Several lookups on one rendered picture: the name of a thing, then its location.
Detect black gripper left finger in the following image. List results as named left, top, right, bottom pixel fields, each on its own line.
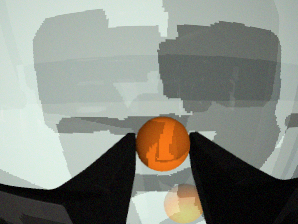
left=0, top=132, right=137, bottom=224

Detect clear l-shaped corner wall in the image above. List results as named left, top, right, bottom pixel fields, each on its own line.
left=281, top=133, right=298, bottom=180

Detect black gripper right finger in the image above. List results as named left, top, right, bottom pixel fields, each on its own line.
left=189, top=132, right=298, bottom=224

